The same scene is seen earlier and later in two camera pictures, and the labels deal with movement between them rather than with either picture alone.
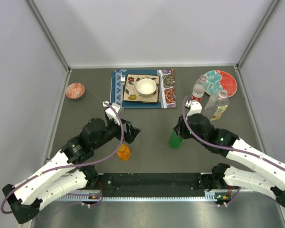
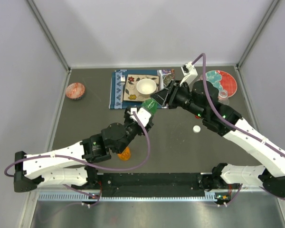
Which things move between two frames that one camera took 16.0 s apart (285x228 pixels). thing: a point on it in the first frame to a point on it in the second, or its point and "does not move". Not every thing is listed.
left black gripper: (129, 136) to (127, 116)
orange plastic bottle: (124, 152) does not move
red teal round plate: (217, 80) does not move
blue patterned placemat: (167, 91) does not move
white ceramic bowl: (146, 87) does not move
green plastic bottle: (175, 141) to (151, 105)
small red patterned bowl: (75, 90) does not move
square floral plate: (130, 93) does not move
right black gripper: (180, 128) to (175, 88)
